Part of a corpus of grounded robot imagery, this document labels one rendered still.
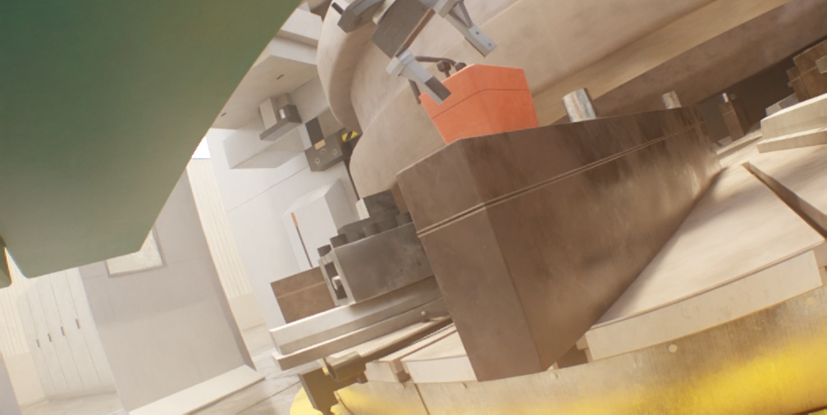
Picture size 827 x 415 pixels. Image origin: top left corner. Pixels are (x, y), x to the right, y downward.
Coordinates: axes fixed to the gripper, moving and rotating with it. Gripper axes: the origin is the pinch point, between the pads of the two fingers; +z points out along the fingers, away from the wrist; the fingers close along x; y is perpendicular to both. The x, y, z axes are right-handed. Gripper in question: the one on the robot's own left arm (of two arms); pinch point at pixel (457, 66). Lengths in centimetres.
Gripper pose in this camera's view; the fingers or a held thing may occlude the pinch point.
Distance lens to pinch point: 78.5
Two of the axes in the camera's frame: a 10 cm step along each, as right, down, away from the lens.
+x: -4.4, 4.2, 7.9
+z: 7.0, 7.1, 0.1
